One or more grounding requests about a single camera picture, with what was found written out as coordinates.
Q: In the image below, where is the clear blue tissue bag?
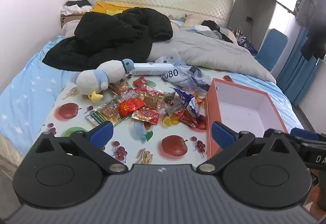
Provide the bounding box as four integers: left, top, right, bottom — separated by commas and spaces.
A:
155, 49, 212, 94

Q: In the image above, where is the blue curtain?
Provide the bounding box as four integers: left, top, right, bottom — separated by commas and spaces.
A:
276, 26, 326, 106

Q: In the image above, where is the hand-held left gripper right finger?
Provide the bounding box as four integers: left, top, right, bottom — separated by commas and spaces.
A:
197, 121, 294, 175

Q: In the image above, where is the brown cardboard carton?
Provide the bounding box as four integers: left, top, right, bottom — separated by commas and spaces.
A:
60, 12, 85, 30

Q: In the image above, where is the heap of folded clothes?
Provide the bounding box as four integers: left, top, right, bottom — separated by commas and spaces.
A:
62, 0, 94, 16

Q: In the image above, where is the orange cardboard box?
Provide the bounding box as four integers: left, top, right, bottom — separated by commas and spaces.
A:
205, 77, 289, 161

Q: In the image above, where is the grey quilt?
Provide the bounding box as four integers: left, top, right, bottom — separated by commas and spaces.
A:
147, 26, 277, 85

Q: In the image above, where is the white blue plush penguin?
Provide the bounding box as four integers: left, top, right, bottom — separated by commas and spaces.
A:
76, 59, 134, 104

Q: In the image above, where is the fruit printed tablecloth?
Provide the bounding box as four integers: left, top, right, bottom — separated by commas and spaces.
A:
31, 61, 281, 166

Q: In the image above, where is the blue chair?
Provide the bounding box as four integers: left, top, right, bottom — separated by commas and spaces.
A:
255, 28, 289, 72

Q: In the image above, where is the pile of snack packets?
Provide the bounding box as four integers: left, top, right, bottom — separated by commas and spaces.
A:
85, 76, 208, 131

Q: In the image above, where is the dark hanging garment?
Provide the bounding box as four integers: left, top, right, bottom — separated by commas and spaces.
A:
300, 0, 326, 62

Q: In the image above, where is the light blue bedsheet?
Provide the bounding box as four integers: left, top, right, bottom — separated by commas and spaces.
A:
0, 34, 305, 143

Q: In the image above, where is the white cylindrical can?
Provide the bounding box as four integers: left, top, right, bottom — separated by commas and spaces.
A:
132, 62, 177, 76

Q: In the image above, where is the blue patterned cloth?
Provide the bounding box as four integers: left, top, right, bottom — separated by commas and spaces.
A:
236, 35, 258, 55

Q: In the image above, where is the dark cloth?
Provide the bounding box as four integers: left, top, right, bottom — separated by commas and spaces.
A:
201, 20, 234, 43

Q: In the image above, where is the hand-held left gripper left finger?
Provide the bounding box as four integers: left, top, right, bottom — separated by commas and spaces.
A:
34, 121, 128, 174

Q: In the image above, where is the yellow pillow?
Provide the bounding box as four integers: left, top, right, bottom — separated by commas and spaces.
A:
91, 1, 145, 16

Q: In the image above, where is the grey hanging jacket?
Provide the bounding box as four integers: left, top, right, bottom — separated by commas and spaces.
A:
295, 0, 323, 27

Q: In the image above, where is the black jacket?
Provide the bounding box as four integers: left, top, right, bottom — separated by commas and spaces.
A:
42, 7, 174, 72

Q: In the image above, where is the striped grey cloth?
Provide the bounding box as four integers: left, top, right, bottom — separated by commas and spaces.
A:
187, 24, 222, 39

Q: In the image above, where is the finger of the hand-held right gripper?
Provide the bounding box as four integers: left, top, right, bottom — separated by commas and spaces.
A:
263, 128, 307, 149
290, 127, 325, 141

